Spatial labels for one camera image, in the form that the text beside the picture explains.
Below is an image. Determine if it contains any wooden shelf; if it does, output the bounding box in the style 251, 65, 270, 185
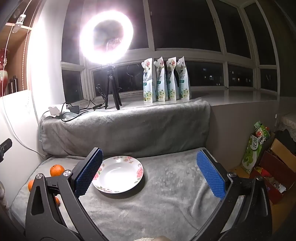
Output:
0, 22, 33, 96

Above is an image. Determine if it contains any floral white refill pouch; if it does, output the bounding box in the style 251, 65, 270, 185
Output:
176, 56, 191, 101
142, 58, 156, 104
154, 56, 168, 103
166, 56, 180, 101

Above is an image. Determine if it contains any black tripod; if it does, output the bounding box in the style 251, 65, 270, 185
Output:
102, 64, 123, 111

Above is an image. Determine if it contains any grey folded blanket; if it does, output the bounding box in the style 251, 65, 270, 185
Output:
39, 97, 211, 159

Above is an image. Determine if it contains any grey plush seat blanket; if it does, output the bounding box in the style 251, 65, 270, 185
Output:
9, 147, 234, 241

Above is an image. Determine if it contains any hanging white cord with clip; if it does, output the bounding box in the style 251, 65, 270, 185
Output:
0, 0, 33, 98

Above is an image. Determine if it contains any white lace cloth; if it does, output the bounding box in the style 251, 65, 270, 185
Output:
277, 113, 296, 133

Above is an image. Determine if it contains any floral white plate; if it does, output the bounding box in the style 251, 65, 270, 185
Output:
92, 156, 144, 194

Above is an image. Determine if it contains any white power strip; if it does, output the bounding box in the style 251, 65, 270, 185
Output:
48, 104, 69, 117

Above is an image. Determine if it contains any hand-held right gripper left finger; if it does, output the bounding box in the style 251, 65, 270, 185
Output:
25, 147, 109, 241

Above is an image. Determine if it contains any green printed bag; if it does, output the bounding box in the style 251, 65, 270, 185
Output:
242, 121, 271, 175

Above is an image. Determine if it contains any white cable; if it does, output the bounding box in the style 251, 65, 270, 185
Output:
0, 93, 46, 157

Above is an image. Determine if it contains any red glass vase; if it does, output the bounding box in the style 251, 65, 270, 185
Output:
0, 48, 10, 97

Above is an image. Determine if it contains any ring light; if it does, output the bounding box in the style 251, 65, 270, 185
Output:
79, 6, 135, 66

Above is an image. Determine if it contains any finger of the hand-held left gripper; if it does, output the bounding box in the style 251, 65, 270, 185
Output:
0, 138, 12, 163

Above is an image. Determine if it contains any cardboard box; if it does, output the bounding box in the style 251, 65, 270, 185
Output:
250, 132, 296, 205

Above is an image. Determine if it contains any white window frame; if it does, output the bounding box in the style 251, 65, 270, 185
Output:
60, 0, 281, 105

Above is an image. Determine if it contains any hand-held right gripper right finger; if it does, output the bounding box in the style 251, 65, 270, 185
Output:
196, 149, 273, 241

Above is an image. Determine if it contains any large orange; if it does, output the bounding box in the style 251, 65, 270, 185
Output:
50, 164, 65, 177

